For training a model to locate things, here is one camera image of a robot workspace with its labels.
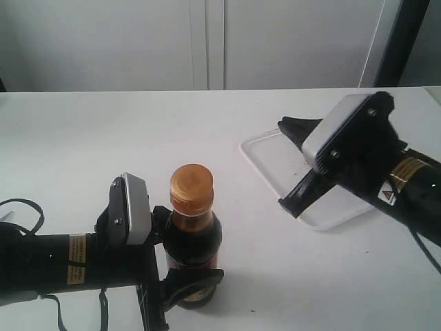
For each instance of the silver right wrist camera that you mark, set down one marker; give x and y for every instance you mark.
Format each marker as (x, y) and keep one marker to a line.
(318, 145)

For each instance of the dark vertical post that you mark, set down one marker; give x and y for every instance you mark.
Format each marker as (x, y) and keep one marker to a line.
(403, 35)

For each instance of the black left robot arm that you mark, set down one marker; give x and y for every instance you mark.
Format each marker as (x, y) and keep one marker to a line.
(41, 266)

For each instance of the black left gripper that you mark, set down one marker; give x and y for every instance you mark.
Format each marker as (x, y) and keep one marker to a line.
(136, 264)

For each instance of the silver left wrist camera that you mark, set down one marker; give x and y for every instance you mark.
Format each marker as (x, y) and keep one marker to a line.
(138, 209)

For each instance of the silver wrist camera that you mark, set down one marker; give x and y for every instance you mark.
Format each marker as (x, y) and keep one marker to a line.
(138, 209)
(318, 145)

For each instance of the soy sauce bottle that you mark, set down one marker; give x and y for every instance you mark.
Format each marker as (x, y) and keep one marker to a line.
(193, 233)

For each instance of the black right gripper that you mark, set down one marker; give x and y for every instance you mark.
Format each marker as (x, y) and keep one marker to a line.
(362, 151)

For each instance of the white plastic tray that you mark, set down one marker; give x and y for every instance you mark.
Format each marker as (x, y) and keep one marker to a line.
(278, 161)

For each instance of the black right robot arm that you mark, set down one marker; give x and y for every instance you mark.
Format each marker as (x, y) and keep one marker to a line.
(410, 192)

